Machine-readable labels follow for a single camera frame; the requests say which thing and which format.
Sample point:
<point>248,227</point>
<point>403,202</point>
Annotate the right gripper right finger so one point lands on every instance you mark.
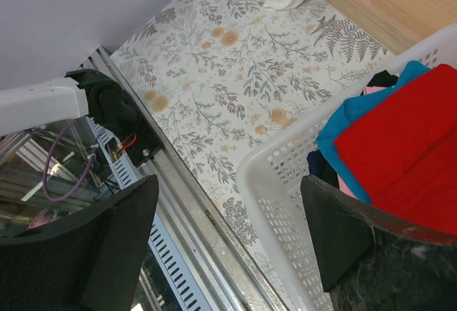
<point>371,260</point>

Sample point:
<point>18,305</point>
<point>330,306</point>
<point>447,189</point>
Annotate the white front laundry basket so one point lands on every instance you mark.
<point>270,178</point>

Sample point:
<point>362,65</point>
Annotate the pile of folded clothes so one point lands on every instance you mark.
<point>396,149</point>

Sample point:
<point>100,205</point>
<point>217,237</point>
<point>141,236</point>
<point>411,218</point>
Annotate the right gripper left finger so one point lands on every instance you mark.
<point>89,260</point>

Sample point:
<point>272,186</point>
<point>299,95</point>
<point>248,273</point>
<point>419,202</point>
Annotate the wooden clothes rack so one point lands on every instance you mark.
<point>399,24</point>

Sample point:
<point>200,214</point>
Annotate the aluminium rail frame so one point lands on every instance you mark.
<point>91,259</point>

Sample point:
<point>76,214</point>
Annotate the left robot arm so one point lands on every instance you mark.
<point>85,92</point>

